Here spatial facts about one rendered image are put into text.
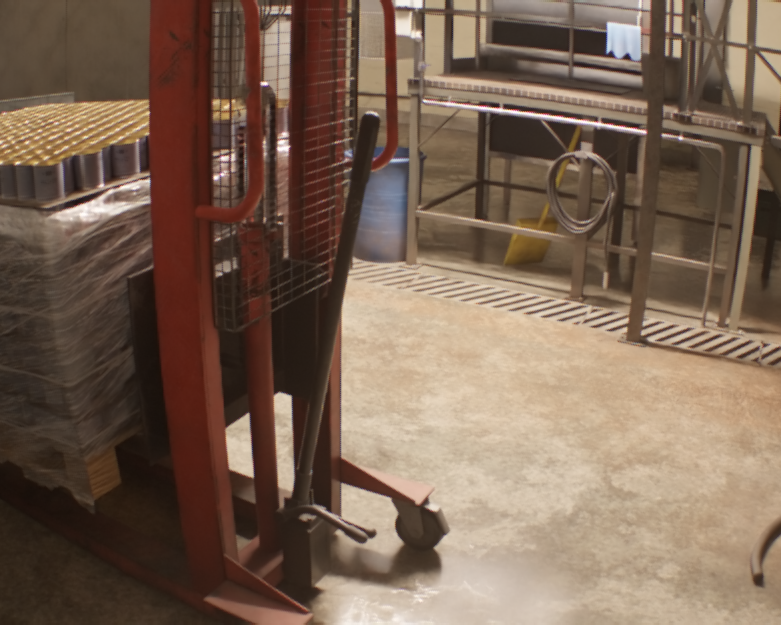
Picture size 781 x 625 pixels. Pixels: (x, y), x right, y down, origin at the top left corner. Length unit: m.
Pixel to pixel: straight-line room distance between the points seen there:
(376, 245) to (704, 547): 2.97
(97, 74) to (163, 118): 3.88
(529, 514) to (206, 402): 1.26
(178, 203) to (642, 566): 1.67
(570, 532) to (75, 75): 4.39
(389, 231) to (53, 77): 2.67
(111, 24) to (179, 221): 3.82
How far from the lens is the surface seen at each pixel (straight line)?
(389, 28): 1.95
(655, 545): 2.60
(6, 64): 6.37
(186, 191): 1.63
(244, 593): 2.00
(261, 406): 2.03
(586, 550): 2.53
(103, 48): 5.45
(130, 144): 1.84
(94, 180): 1.77
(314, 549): 2.17
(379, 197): 4.76
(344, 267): 1.78
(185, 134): 1.61
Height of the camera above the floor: 1.51
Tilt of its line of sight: 21 degrees down
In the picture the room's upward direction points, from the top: 1 degrees clockwise
